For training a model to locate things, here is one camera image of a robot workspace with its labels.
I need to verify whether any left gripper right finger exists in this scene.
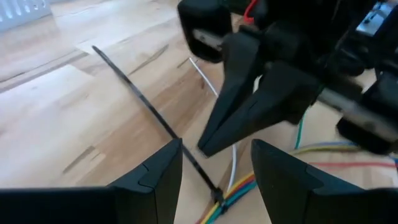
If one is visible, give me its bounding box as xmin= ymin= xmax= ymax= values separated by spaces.
xmin=250 ymin=138 xmax=398 ymax=224

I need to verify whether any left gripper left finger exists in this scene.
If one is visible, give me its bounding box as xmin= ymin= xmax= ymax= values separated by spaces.
xmin=0 ymin=138 xmax=183 ymax=224

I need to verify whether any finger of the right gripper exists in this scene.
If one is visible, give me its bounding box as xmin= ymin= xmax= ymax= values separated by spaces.
xmin=197 ymin=30 xmax=266 ymax=150
xmin=198 ymin=61 xmax=322 ymax=158

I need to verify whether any multicolour wire harness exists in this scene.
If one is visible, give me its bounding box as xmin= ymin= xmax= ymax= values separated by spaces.
xmin=188 ymin=57 xmax=398 ymax=224

